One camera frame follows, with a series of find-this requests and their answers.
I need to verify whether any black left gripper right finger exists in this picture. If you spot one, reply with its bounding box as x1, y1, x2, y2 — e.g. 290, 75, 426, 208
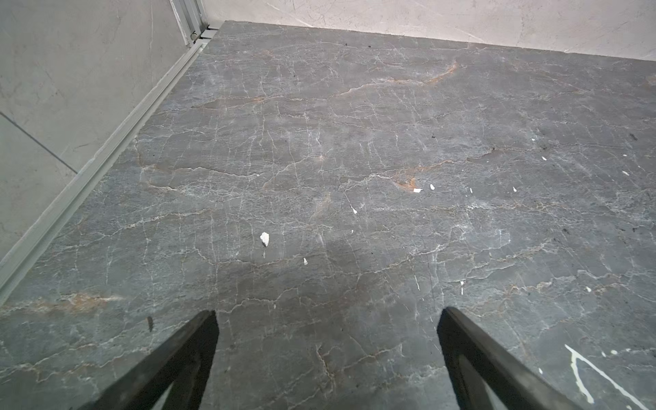
437, 307, 579, 409

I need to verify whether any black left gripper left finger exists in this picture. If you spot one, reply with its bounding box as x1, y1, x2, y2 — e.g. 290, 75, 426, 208
81, 310, 220, 409

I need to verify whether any aluminium frame rail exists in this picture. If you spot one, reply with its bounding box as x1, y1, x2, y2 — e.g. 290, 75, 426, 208
1, 1, 210, 299

